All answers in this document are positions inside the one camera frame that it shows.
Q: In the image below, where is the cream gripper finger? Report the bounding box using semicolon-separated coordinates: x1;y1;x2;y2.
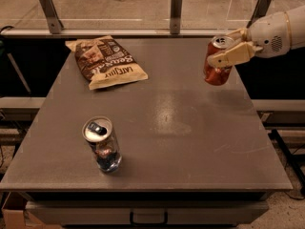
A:
207;41;263;69
227;28;248;41

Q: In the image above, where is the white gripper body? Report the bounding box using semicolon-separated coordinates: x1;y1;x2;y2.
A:
247;12;290;58

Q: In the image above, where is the red coke can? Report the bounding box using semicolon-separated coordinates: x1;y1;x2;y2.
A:
204;35;234;86

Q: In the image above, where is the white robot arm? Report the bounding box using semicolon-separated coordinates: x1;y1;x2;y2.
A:
207;6;305;69

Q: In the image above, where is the redbull can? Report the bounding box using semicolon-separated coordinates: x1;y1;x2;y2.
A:
82;116;122;173

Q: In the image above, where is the brown chip bag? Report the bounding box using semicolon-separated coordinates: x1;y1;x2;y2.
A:
66;35;148;90

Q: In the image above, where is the cardboard box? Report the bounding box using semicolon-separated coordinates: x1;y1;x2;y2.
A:
2;193;63;229

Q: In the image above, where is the right metal bracket post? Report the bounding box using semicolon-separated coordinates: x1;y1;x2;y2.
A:
247;0;272;29

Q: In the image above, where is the metal bracket post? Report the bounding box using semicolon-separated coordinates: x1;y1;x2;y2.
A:
170;0;183;34
247;0;272;29
39;0;63;34

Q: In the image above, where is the metal rail beam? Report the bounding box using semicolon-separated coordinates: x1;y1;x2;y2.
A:
0;28;252;39

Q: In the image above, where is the middle metal bracket post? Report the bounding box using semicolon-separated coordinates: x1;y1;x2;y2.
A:
170;0;183;34

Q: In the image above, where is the left metal bracket post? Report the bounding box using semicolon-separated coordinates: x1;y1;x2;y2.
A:
39;0;63;34

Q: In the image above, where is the grey drawer with black handle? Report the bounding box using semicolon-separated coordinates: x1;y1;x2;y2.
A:
26;200;269;226

